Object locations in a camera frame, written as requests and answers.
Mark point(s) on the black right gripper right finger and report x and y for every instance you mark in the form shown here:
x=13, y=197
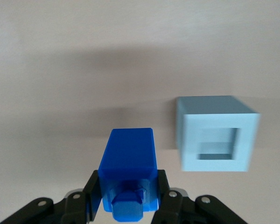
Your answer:
x=191, y=210

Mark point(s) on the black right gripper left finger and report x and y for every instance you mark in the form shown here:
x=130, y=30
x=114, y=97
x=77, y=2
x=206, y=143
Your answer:
x=60, y=210

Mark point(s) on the blue plastic insert part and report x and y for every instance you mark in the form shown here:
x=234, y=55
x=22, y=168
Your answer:
x=129, y=151

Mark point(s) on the gray cube base with hole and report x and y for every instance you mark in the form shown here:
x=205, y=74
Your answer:
x=219, y=130

